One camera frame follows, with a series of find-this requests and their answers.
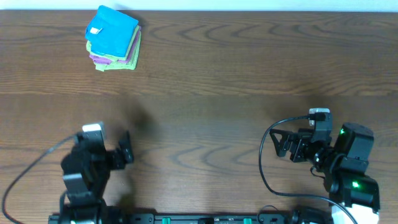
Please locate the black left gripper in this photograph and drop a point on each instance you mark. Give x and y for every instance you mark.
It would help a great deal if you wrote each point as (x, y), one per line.
(125, 152)

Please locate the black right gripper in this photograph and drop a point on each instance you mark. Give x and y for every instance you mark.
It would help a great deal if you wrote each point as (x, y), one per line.
(297, 146)

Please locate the blue microfiber cloth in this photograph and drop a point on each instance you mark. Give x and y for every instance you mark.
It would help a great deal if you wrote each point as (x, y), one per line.
(110, 32)

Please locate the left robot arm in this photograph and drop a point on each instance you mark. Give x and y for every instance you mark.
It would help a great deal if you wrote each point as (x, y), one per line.
(86, 171)

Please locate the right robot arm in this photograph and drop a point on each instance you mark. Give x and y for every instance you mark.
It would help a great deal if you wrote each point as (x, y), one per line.
(353, 195)

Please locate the green folded cloth bottom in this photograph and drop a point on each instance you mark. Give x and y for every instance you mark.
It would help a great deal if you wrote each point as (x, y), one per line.
(130, 63)

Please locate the purple folded cloth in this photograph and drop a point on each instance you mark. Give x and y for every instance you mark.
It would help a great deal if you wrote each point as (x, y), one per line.
(124, 56)

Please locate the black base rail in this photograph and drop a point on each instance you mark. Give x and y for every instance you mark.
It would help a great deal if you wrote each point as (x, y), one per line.
(266, 218)

